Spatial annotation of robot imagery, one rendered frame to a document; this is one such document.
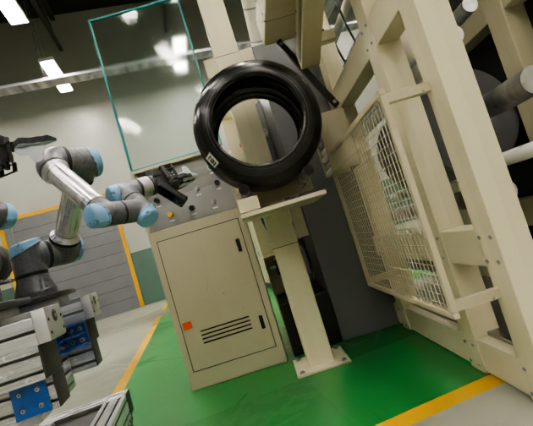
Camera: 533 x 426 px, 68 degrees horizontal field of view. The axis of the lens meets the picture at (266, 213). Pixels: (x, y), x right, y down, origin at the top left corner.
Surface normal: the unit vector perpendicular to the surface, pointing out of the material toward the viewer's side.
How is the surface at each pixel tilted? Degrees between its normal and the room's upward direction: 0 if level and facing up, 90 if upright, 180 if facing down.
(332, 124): 90
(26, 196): 90
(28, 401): 90
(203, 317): 90
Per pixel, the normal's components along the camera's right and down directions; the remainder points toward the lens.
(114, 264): 0.19, -0.13
